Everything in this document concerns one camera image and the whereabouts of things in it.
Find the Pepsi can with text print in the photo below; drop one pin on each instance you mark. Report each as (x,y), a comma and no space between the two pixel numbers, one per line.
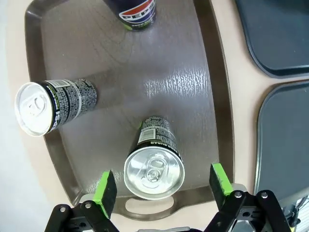
(154,169)
(67,101)

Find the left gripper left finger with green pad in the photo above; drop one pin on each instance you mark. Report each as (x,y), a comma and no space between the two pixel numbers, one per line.
(106,193)

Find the Pepsi can with logo showing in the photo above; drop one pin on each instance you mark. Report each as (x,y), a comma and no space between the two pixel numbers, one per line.
(135,14)

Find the brown plastic serving tray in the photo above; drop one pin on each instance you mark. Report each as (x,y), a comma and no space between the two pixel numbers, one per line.
(157,60)

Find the black plastic serving tray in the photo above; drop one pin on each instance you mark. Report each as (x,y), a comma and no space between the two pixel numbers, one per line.
(277,36)
(285,145)

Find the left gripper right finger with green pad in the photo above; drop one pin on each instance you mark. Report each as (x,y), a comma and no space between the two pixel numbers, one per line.
(220,186)

